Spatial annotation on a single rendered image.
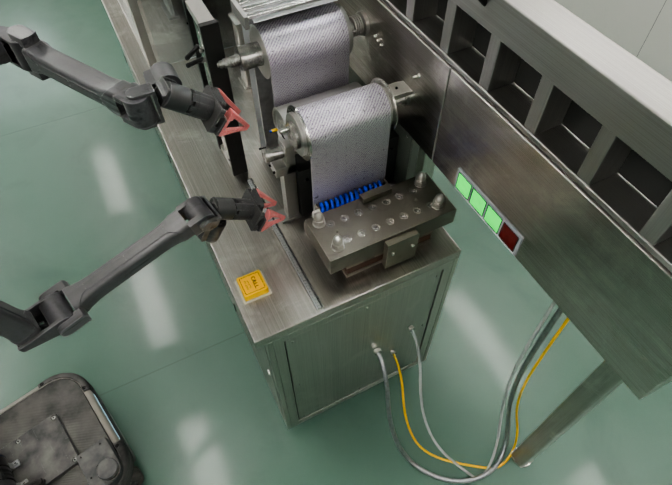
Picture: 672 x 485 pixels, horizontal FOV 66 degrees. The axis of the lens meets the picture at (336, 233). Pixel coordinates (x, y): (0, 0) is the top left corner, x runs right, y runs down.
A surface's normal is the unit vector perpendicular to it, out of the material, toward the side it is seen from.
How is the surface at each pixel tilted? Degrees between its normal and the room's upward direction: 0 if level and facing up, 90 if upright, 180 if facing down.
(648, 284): 90
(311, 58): 92
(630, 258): 90
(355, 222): 0
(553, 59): 90
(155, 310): 0
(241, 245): 0
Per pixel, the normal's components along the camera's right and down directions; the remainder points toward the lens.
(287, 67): 0.45, 0.73
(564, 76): -0.89, 0.36
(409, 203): 0.00, -0.60
